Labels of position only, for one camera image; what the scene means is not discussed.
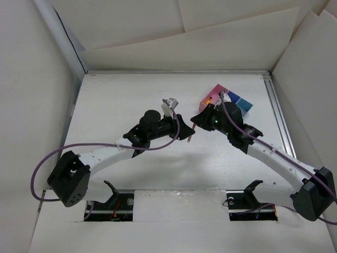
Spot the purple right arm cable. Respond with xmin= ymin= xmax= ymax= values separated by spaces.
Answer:
xmin=220 ymin=92 xmax=337 ymax=225

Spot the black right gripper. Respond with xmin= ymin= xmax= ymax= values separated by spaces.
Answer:
xmin=191 ymin=103 xmax=231 ymax=136

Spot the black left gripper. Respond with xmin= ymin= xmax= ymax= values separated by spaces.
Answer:
xmin=148 ymin=112 xmax=194 ymax=141

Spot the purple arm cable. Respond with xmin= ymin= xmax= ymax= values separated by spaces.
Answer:
xmin=31 ymin=99 xmax=182 ymax=221
xmin=220 ymin=92 xmax=337 ymax=225

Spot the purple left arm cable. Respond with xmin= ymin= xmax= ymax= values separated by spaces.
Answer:
xmin=31 ymin=99 xmax=182 ymax=221

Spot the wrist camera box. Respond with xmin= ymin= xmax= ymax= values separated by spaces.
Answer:
xmin=220 ymin=91 xmax=232 ymax=103
xmin=161 ymin=98 xmax=179 ymax=118

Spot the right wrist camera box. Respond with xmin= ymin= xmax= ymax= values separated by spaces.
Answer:
xmin=220 ymin=91 xmax=232 ymax=103

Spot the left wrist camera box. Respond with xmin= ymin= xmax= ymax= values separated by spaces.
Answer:
xmin=161 ymin=98 xmax=179 ymax=118

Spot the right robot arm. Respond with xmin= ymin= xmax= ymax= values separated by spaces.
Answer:
xmin=191 ymin=102 xmax=336 ymax=221

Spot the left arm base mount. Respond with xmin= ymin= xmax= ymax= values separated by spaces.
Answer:
xmin=84 ymin=180 xmax=135 ymax=222

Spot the aluminium rail right edge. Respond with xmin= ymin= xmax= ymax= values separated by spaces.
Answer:
xmin=262 ymin=72 xmax=297 ymax=158

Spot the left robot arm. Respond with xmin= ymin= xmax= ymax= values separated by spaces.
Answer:
xmin=47 ymin=110 xmax=195 ymax=209

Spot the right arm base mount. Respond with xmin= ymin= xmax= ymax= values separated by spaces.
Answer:
xmin=222 ymin=180 xmax=278 ymax=221

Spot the pink blue three-compartment organizer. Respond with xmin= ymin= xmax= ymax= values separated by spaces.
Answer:
xmin=199 ymin=84 xmax=253 ymax=117

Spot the yellow black utility knife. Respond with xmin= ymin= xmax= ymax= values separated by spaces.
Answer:
xmin=204 ymin=97 xmax=212 ymax=105

